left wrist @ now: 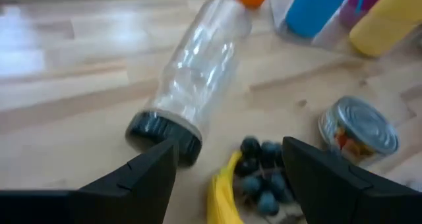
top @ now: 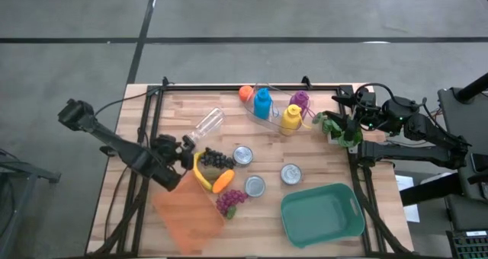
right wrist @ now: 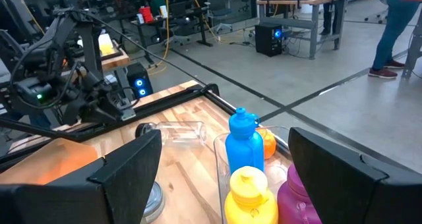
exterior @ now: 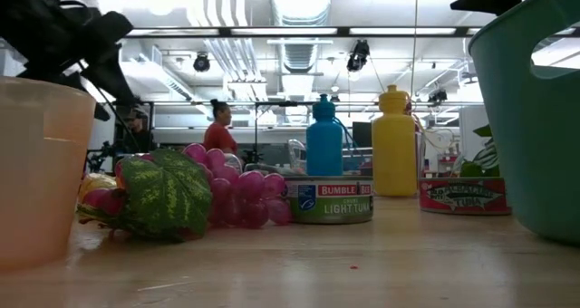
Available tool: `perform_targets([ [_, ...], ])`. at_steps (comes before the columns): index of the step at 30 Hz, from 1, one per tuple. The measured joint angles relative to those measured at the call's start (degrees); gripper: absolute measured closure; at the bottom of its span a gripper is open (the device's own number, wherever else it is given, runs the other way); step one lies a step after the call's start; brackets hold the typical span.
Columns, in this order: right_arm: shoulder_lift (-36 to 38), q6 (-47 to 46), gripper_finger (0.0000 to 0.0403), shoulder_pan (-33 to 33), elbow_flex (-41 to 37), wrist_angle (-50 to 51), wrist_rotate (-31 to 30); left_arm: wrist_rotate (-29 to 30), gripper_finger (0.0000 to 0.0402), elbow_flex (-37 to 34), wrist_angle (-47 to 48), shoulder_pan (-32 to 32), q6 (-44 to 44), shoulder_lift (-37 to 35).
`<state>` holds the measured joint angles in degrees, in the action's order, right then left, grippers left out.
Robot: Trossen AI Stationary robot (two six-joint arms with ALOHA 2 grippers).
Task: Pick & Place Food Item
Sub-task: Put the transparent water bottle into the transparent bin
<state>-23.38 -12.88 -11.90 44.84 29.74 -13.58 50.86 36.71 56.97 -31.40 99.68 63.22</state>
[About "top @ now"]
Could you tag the black aluminium rig frame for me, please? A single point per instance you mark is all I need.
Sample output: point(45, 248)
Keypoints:
point(248, 87)

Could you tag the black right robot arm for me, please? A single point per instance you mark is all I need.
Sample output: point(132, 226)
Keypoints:
point(411, 152)

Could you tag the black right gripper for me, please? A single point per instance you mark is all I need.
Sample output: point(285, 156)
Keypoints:
point(368, 116)

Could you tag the tin can white food label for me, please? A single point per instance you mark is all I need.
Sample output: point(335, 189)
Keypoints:
point(243, 155)

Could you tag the toy yellow banana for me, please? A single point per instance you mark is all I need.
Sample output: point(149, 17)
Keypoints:
point(198, 173)

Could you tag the toy dark grapes bunch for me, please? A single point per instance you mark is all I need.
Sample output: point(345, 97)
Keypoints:
point(215, 159)

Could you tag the blue plastic bottle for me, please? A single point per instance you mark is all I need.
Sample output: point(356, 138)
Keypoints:
point(262, 104)

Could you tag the teal plastic basket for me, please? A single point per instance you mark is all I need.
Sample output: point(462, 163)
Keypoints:
point(322, 215)

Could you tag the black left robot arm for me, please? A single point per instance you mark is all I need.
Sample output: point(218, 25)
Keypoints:
point(114, 144)

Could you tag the toy red grapes bunch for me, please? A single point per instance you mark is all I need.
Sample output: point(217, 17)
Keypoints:
point(230, 200)

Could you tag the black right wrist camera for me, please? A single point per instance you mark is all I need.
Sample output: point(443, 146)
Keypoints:
point(366, 99)

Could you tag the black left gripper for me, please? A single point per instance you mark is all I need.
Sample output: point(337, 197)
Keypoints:
point(167, 150)

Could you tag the tin can green tuna label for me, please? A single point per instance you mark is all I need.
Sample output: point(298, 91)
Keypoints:
point(255, 186)

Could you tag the toy orange fruit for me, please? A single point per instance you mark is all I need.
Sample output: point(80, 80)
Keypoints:
point(246, 93)

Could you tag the black smartphone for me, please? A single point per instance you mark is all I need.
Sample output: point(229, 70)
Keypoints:
point(481, 163)

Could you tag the yellow plastic bottle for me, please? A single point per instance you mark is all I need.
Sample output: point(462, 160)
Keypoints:
point(291, 118)

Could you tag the black beam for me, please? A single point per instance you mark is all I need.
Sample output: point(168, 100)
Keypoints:
point(431, 190)

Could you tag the black backlit keyboard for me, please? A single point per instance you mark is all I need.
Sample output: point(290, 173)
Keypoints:
point(470, 247)

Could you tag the black pole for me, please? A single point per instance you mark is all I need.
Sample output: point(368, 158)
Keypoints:
point(474, 87)

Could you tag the green artificial plant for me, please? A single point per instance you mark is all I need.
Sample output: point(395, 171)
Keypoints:
point(329, 127)

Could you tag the tin can red tuna label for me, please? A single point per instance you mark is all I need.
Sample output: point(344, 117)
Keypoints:
point(291, 174)

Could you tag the toy brown kiwi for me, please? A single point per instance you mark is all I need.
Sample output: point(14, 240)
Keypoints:
point(211, 173)

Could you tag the purple plastic bottle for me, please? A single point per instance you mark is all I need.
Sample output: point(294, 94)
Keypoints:
point(300, 99)

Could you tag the grey metal stand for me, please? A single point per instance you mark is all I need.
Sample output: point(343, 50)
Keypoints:
point(30, 170)

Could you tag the clear plastic bin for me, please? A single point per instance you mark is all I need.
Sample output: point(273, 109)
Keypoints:
point(276, 123)

